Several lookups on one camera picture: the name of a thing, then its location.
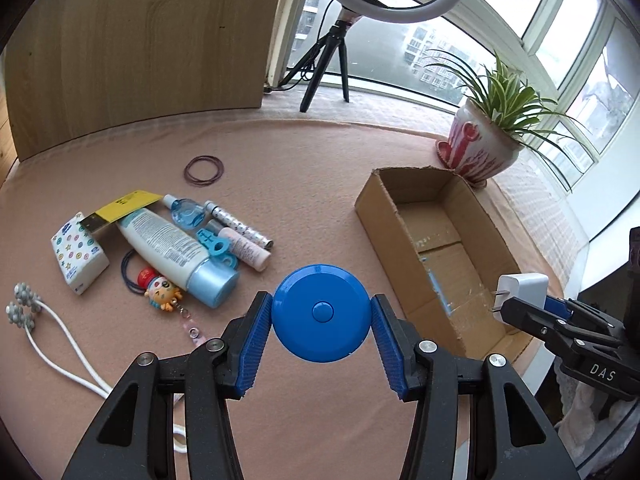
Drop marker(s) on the white lotion bottle blue cap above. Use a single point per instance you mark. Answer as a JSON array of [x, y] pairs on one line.
[[165, 247]]

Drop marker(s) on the person's right hand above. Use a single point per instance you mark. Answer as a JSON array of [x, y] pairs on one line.
[[595, 425]]

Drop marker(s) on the yellow ruler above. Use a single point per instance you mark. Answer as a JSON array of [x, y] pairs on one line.
[[125, 204]]

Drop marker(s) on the small blue spray bottle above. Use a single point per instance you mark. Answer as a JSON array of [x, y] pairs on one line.
[[187, 212]]

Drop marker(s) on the spider plant in red-white pot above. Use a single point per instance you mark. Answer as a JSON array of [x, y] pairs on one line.
[[475, 145]]

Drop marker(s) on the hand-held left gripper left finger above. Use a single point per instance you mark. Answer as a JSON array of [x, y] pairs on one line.
[[255, 340]]

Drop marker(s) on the pink felt table cloth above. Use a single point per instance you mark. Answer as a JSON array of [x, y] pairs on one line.
[[310, 200]]

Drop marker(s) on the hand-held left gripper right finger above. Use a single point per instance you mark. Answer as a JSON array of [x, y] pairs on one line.
[[387, 345]]

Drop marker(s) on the brown rubber band bunch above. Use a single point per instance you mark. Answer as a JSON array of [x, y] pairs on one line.
[[186, 171]]

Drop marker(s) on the cartoon badge reel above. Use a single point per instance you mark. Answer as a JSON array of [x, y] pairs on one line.
[[160, 292]]

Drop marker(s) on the white charger plug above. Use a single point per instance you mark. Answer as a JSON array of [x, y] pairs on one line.
[[525, 287]]

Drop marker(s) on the white roller massager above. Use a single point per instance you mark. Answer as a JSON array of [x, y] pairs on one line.
[[25, 292]]

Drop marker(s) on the patterned tissue pack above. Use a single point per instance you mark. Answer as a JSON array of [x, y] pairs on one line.
[[75, 250]]

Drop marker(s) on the blue plastic clip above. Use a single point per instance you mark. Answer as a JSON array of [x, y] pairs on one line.
[[217, 250]]

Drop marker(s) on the white window frame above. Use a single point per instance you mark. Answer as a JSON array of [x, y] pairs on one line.
[[500, 17]]

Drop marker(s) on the blue round tape measure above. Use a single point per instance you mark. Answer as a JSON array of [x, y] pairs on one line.
[[322, 312]]

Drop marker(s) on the white patterned lighter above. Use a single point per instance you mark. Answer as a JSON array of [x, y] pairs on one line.
[[240, 227]]

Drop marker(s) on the small pink tube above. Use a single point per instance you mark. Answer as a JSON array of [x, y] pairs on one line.
[[247, 250]]

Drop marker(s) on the cardboard box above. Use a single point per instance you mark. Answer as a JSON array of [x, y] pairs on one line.
[[450, 260]]

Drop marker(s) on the light wooden plank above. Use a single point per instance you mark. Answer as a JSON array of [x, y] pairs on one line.
[[7, 150]]

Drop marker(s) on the checkered beige mat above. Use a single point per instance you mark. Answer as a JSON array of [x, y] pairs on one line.
[[390, 105]]

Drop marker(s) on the large wooden board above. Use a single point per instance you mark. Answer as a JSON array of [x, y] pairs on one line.
[[150, 50]]

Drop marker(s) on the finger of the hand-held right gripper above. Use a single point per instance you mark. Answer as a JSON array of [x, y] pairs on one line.
[[530, 320], [557, 306]]

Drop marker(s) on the black tripod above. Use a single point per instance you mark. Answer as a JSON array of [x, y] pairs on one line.
[[344, 60]]

